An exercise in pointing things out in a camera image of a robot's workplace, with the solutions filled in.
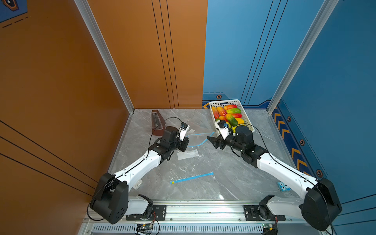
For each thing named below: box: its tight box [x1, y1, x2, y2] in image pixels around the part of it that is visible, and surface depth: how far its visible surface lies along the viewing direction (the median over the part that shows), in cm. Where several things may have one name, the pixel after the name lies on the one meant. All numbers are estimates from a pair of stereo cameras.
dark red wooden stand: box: [151, 109, 166, 136], surface depth 98 cm
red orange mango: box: [211, 106, 220, 120], surface depth 114 cm
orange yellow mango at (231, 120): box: [225, 113, 239, 127], surface depth 105 cm
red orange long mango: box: [223, 104, 238, 111], surface depth 122 cm
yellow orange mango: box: [235, 117, 245, 125], surface depth 111 cm
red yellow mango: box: [216, 106, 228, 117], surface depth 118 cm
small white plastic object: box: [132, 179, 143, 190], surface depth 83 cm
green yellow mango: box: [225, 107, 242, 115], surface depth 115 cm
